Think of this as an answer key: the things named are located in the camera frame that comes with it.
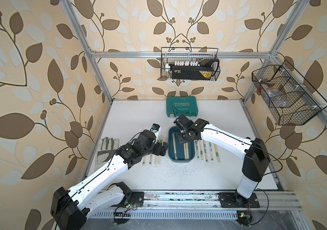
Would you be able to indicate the black wire basket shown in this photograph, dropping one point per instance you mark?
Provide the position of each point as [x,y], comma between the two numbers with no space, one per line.
[186,63]
[303,100]

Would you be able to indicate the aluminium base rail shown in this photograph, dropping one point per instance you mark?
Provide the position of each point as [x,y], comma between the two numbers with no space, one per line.
[215,200]

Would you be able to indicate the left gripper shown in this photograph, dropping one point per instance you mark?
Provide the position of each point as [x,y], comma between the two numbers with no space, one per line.
[159,152]

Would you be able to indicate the wrapped chopsticks pair box right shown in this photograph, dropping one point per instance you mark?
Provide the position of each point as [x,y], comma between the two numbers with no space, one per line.
[186,154]

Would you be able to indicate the chopsticks pair green band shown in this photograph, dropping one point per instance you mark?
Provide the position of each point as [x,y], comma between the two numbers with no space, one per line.
[150,159]

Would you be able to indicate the wrapped chopsticks pair box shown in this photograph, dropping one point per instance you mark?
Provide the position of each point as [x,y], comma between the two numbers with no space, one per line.
[186,154]
[174,146]

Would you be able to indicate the green tool case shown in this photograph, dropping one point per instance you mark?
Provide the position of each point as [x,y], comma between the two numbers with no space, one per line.
[187,105]

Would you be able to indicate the black wire basket back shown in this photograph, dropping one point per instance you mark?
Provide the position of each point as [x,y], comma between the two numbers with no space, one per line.
[186,63]

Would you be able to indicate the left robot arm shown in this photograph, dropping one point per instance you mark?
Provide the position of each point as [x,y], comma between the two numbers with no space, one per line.
[72,207]

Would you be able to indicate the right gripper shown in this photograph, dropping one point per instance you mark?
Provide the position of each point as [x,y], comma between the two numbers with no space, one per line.
[181,140]

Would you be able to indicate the black yellow box in basket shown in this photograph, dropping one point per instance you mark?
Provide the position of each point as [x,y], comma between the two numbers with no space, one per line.
[204,70]

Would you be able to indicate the chopsticks pair plain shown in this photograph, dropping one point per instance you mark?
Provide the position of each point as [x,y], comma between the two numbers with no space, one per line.
[201,149]

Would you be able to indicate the grey work glove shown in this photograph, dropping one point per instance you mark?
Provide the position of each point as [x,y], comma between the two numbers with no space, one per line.
[105,149]

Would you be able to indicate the wrapped chopsticks pair box left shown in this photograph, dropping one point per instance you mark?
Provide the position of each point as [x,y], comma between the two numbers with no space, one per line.
[174,146]

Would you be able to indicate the plastic bag in basket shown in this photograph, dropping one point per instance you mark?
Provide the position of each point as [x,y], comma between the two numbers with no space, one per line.
[272,97]

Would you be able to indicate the chopsticks pair panda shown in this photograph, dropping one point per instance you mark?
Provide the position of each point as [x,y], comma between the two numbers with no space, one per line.
[197,149]

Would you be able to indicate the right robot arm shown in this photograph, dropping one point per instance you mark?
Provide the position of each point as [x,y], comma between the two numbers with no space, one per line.
[253,153]

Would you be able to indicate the teal plastic storage box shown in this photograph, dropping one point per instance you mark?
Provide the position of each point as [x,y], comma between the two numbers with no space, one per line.
[180,148]

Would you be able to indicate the black wire basket right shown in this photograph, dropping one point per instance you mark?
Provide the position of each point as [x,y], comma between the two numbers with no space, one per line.
[303,100]

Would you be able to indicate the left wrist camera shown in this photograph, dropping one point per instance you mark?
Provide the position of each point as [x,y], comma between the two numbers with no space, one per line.
[155,128]

